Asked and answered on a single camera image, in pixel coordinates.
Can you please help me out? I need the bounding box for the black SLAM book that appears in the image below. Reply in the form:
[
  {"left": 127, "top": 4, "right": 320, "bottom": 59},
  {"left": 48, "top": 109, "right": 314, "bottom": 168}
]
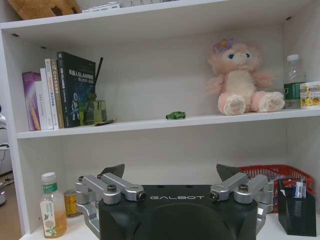
[{"left": 56, "top": 51, "right": 97, "bottom": 129}]

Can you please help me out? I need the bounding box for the clear water bottle green label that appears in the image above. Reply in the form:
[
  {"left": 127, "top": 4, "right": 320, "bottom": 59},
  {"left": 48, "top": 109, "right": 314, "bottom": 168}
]
[{"left": 283, "top": 53, "right": 309, "bottom": 110}]

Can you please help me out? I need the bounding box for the brown spine book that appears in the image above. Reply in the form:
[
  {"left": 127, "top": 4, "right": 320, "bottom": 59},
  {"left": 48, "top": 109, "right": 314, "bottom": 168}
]
[{"left": 50, "top": 58, "right": 65, "bottom": 130}]

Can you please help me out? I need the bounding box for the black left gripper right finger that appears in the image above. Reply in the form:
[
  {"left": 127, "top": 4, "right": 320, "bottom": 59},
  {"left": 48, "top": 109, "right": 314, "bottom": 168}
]
[{"left": 209, "top": 163, "right": 275, "bottom": 235}]

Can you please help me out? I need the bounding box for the white bookshelf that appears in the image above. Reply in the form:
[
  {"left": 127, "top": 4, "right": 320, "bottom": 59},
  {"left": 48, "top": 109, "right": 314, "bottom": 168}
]
[{"left": 0, "top": 0, "right": 320, "bottom": 240}]

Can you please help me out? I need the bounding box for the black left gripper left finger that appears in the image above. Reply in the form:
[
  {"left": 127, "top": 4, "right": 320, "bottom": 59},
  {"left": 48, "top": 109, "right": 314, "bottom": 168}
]
[{"left": 74, "top": 163, "right": 147, "bottom": 236}]

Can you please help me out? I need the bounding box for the white box blue print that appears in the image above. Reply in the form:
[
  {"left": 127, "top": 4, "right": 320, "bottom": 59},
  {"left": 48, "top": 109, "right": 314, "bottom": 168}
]
[{"left": 81, "top": 2, "right": 120, "bottom": 14}]

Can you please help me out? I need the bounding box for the white C++ book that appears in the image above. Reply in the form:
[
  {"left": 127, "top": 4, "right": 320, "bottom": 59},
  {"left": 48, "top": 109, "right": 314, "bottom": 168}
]
[{"left": 44, "top": 58, "right": 60, "bottom": 130}]

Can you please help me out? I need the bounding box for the blue white pen packet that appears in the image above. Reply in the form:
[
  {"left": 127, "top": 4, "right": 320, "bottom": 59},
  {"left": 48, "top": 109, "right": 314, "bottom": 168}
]
[{"left": 292, "top": 178, "right": 308, "bottom": 199}]

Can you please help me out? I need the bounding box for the black mesh pen holder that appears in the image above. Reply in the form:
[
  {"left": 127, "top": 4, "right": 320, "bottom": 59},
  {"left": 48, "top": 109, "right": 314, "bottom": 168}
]
[{"left": 276, "top": 176, "right": 317, "bottom": 237}]

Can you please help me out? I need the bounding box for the small yellow can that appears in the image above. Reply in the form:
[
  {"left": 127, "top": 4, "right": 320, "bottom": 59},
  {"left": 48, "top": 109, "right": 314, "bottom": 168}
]
[{"left": 63, "top": 189, "right": 80, "bottom": 218}]

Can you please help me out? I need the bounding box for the orange juice bottle white cap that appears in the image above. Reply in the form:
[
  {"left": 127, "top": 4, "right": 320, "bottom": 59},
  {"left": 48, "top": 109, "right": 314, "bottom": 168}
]
[{"left": 39, "top": 172, "right": 69, "bottom": 239}]

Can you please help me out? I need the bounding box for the small green toy car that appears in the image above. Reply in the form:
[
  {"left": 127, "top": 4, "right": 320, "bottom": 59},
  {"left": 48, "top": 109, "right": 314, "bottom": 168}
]
[{"left": 165, "top": 110, "right": 187, "bottom": 120}]

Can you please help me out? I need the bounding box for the green reed diffuser bottle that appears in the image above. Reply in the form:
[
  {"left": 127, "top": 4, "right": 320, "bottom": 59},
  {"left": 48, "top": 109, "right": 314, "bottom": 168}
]
[{"left": 78, "top": 57, "right": 108, "bottom": 126}]

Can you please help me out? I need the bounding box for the pink plush toy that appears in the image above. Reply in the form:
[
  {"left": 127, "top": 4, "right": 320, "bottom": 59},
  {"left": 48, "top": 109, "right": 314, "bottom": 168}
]
[{"left": 204, "top": 37, "right": 286, "bottom": 116}]

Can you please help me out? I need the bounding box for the red plastic basket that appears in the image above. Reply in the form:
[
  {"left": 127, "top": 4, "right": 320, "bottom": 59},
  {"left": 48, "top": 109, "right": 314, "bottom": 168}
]
[{"left": 239, "top": 164, "right": 316, "bottom": 214}]

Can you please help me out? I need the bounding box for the purple book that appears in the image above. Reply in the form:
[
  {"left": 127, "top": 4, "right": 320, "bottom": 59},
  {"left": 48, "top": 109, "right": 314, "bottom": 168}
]
[{"left": 21, "top": 71, "right": 42, "bottom": 132}]

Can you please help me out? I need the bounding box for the white thin book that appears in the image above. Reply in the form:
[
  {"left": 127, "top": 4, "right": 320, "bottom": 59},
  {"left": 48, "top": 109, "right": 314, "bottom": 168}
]
[{"left": 34, "top": 67, "right": 55, "bottom": 131}]

